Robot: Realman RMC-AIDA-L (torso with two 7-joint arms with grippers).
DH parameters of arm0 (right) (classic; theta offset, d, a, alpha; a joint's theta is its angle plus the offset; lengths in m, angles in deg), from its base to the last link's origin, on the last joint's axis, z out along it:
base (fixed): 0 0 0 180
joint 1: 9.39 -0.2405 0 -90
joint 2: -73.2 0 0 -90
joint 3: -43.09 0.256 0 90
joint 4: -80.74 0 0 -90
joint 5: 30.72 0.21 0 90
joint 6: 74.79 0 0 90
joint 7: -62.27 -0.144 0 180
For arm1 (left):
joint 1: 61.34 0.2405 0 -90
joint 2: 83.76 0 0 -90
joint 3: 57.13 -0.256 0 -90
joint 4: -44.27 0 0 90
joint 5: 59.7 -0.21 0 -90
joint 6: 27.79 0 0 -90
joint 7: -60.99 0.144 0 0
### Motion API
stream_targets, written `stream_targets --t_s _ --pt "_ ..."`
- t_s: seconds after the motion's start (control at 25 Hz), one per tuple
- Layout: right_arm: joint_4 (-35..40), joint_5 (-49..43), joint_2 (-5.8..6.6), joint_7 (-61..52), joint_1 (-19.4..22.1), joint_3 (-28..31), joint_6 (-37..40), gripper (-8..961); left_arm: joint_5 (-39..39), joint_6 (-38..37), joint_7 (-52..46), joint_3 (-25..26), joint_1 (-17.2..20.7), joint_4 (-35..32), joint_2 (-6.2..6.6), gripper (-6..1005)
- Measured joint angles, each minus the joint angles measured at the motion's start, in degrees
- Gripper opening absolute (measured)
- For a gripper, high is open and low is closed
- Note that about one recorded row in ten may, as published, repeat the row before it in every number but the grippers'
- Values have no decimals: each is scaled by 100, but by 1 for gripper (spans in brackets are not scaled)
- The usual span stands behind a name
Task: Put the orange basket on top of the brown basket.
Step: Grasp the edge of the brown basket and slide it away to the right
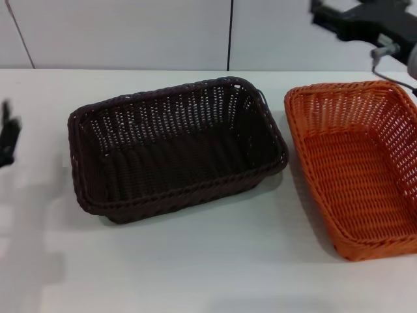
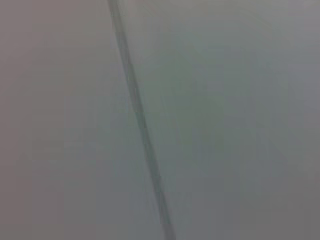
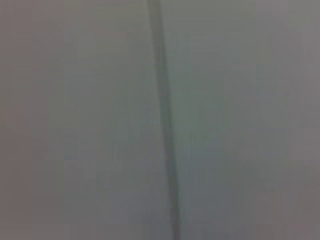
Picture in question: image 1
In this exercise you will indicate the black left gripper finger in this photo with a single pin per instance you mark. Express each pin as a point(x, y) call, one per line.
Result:
point(10, 143)
point(5, 112)

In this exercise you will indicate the dark brown woven basket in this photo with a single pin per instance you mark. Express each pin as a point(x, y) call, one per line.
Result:
point(176, 159)

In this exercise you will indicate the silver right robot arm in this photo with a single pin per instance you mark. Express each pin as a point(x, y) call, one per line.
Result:
point(412, 62)

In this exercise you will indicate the black vertical wall strip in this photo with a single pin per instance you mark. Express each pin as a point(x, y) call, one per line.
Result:
point(230, 32)

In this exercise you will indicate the orange woven basket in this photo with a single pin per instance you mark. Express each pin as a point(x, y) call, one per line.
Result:
point(355, 176)

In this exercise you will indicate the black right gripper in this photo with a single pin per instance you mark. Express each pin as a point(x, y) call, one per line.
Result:
point(378, 18)

